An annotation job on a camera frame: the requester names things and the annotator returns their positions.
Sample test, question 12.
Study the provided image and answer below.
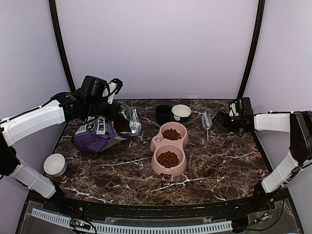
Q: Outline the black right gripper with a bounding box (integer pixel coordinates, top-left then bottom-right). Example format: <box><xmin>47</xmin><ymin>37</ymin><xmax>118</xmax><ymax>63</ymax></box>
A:
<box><xmin>214</xmin><ymin>111</ymin><xmax>243</xmax><ymax>133</ymax></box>

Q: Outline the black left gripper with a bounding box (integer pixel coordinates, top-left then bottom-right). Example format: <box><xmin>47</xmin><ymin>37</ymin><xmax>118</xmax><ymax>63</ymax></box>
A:
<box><xmin>86</xmin><ymin>98</ymin><xmax>121</xmax><ymax>120</ymax></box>

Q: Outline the metal food scoop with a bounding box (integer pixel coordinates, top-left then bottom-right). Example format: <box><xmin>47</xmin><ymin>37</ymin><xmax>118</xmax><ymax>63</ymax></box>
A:
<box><xmin>201</xmin><ymin>112</ymin><xmax>212</xmax><ymax>141</ymax></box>

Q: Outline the purple pet food bag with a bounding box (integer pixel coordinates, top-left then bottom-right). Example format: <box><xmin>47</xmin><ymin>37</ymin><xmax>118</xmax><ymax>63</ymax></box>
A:
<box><xmin>71</xmin><ymin>104</ymin><xmax>141</xmax><ymax>153</ymax></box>

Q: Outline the pink double pet bowl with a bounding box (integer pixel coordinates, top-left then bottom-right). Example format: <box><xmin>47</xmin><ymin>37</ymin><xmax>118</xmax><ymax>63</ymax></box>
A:
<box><xmin>150</xmin><ymin>122</ymin><xmax>188</xmax><ymax>176</ymax></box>

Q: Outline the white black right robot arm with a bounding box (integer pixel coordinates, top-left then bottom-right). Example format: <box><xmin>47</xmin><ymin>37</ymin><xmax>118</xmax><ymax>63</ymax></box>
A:
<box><xmin>213</xmin><ymin>97</ymin><xmax>312</xmax><ymax>194</ymax></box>

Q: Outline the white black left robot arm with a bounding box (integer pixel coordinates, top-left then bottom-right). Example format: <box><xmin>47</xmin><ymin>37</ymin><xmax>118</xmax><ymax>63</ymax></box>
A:
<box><xmin>0</xmin><ymin>76</ymin><xmax>123</xmax><ymax>213</ymax></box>

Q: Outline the white ceramic pet bowl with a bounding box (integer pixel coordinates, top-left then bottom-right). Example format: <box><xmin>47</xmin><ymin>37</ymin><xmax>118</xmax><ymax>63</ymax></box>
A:
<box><xmin>172</xmin><ymin>104</ymin><xmax>192</xmax><ymax>123</ymax></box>

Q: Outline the brown kibble in bowl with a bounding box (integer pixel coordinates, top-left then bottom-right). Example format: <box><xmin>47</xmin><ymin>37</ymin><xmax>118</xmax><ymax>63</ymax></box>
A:
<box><xmin>162</xmin><ymin>128</ymin><xmax>182</xmax><ymax>140</ymax></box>

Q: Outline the dark green mug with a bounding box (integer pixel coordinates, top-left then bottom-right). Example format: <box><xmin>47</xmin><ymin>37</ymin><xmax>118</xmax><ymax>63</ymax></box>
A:
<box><xmin>155</xmin><ymin>105</ymin><xmax>172</xmax><ymax>125</ymax></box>

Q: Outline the white grey round bowl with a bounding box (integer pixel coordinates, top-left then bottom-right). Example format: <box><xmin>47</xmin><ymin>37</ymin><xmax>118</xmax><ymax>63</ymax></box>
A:
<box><xmin>43</xmin><ymin>153</ymin><xmax>67</xmax><ymax>177</ymax></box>

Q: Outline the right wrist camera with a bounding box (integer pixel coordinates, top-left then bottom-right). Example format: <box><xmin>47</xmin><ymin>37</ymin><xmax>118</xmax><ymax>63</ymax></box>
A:
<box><xmin>229</xmin><ymin>99</ymin><xmax>240</xmax><ymax>117</ymax></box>

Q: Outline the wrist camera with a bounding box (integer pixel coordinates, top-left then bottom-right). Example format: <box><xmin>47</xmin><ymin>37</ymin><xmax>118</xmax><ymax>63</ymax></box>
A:
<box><xmin>106</xmin><ymin>78</ymin><xmax>123</xmax><ymax>104</ymax></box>
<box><xmin>229</xmin><ymin>99</ymin><xmax>240</xmax><ymax>117</ymax></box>

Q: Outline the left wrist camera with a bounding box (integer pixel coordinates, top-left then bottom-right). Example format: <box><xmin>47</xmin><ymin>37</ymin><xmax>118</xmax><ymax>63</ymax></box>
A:
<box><xmin>106</xmin><ymin>78</ymin><xmax>123</xmax><ymax>104</ymax></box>

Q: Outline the black front frame rail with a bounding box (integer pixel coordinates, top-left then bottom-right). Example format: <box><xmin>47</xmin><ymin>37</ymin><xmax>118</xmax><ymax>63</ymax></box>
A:
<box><xmin>24</xmin><ymin>189</ymin><xmax>291</xmax><ymax>221</ymax></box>

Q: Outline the grey slotted cable duct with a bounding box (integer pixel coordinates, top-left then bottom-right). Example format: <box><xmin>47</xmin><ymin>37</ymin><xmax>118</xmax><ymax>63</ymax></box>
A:
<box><xmin>31</xmin><ymin>208</ymin><xmax>233</xmax><ymax>234</ymax></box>

